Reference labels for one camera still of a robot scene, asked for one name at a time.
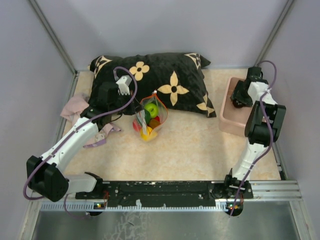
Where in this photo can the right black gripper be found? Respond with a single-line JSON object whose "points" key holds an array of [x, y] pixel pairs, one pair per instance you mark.
{"points": [[236, 94]]}

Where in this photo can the dark green toy lime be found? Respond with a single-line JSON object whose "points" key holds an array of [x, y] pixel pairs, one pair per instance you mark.
{"points": [[147, 117]]}

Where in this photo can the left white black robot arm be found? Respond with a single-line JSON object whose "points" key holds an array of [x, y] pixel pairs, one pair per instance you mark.
{"points": [[45, 174]]}

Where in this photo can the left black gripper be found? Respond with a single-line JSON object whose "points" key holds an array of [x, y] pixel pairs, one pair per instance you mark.
{"points": [[135, 107]]}

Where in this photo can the right aluminium corner post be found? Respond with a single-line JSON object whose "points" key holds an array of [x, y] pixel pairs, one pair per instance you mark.
{"points": [[289, 4]]}

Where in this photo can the black floral pillow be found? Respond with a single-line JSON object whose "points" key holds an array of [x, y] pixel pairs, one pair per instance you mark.
{"points": [[176, 76]]}

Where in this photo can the left aluminium corner post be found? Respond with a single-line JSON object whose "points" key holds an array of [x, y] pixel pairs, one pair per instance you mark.
{"points": [[52, 35]]}

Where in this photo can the light green toy fruit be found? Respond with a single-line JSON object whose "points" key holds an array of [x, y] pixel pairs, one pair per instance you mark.
{"points": [[153, 109]]}

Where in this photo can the aluminium corner post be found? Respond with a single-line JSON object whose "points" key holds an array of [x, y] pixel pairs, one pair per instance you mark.
{"points": [[289, 4], [52, 35]]}

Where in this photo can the pink plastic bin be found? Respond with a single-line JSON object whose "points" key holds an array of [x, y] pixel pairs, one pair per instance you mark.
{"points": [[231, 119]]}

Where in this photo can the yellow toy lemon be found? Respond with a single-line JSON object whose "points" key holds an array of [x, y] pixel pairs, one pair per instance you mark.
{"points": [[148, 134]]}

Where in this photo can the brown toy fruit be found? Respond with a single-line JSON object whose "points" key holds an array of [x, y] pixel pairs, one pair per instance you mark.
{"points": [[154, 123]]}

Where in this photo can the clear zip bag orange zipper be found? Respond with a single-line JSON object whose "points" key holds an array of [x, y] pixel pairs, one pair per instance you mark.
{"points": [[163, 111]]}

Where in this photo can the dark mangosteen toy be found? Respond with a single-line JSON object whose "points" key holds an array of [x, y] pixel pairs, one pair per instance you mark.
{"points": [[238, 104]]}

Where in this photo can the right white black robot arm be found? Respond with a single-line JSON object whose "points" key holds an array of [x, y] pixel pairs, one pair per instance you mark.
{"points": [[262, 128]]}

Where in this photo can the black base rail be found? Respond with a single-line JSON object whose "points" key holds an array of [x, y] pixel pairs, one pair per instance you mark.
{"points": [[172, 195]]}

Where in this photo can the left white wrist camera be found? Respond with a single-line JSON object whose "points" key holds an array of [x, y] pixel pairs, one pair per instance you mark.
{"points": [[123, 85]]}

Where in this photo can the pink purple cloth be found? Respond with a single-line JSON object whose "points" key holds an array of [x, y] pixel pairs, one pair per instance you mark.
{"points": [[71, 112]]}

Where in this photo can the red toy apple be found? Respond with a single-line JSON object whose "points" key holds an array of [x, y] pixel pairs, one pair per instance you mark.
{"points": [[136, 125]]}

